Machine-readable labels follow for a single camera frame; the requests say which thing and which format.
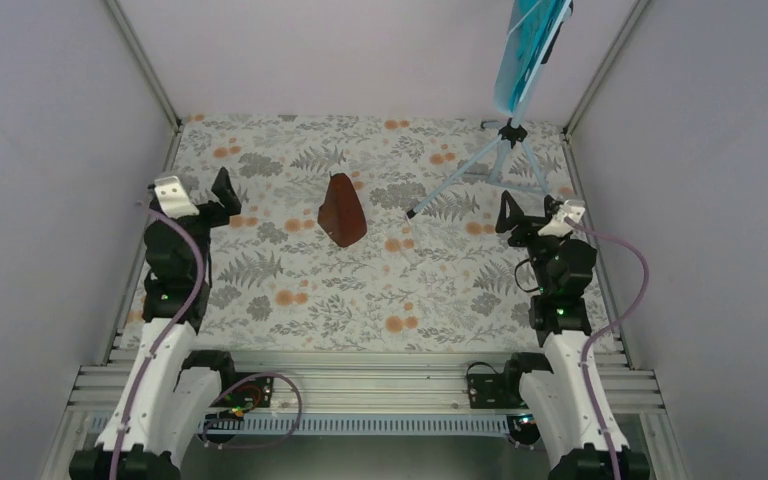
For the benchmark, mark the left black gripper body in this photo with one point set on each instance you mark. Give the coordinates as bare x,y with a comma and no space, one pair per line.
219,217

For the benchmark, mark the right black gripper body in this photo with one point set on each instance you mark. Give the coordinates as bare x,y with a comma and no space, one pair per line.
525,229

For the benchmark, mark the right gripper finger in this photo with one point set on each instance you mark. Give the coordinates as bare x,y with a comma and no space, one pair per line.
550,205
511,216

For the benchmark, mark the brown wooden metronome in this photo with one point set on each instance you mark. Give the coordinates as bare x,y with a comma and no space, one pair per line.
341,215

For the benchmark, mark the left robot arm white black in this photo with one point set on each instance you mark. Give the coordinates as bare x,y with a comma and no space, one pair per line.
171,383

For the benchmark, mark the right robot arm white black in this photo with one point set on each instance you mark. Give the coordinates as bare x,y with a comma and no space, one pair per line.
560,384

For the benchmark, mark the floral patterned table mat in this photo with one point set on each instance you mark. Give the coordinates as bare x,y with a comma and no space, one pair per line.
443,281

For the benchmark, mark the light blue music stand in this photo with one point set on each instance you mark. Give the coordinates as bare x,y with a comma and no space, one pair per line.
533,30

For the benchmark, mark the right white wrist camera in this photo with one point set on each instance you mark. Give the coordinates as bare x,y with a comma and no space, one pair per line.
569,214

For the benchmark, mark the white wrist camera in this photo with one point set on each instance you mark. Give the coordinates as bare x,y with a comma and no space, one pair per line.
173,198
569,214

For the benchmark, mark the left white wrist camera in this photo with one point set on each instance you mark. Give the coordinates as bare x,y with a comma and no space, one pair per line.
173,198

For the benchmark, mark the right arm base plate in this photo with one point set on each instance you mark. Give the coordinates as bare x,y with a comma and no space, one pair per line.
487,391

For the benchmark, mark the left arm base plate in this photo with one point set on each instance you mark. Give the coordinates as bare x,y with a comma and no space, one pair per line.
250,396

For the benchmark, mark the aluminium rail frame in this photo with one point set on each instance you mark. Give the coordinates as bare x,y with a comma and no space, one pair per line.
400,392

